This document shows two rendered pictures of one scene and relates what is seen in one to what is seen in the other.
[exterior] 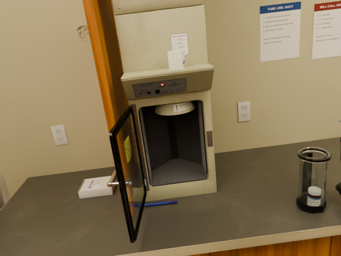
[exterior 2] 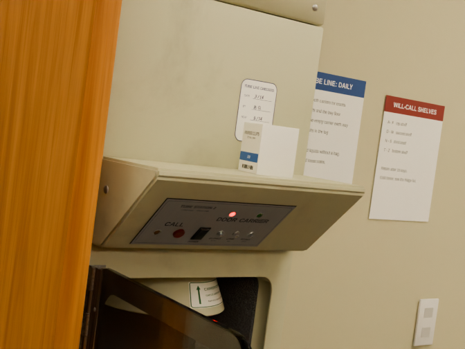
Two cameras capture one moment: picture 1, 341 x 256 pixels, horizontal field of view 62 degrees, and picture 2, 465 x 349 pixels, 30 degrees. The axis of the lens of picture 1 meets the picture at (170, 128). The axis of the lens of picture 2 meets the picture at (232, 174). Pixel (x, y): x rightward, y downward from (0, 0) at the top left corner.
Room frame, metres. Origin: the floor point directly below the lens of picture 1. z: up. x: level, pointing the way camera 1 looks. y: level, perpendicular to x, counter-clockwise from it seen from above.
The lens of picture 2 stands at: (0.22, 0.64, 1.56)
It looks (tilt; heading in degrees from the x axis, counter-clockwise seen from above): 3 degrees down; 321
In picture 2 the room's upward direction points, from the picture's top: 8 degrees clockwise
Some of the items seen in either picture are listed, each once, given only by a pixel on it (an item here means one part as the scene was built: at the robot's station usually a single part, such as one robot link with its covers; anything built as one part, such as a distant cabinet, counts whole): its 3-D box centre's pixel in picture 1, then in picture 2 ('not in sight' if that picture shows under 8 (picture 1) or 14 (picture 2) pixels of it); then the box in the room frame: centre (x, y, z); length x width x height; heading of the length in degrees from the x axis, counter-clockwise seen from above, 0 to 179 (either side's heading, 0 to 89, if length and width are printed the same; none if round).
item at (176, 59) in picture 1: (176, 59); (268, 149); (1.02, -0.05, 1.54); 0.05 x 0.05 x 0.06; 77
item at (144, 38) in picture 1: (169, 106); (138, 290); (1.20, -0.01, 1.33); 0.32 x 0.25 x 0.77; 91
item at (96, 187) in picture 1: (98, 186); not in sight; (1.22, 0.39, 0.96); 0.16 x 0.12 x 0.04; 90
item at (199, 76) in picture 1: (168, 83); (235, 213); (1.01, -0.01, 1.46); 0.32 x 0.11 x 0.10; 91
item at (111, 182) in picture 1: (117, 178); not in sight; (0.83, 0.19, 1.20); 0.10 x 0.05 x 0.03; 174
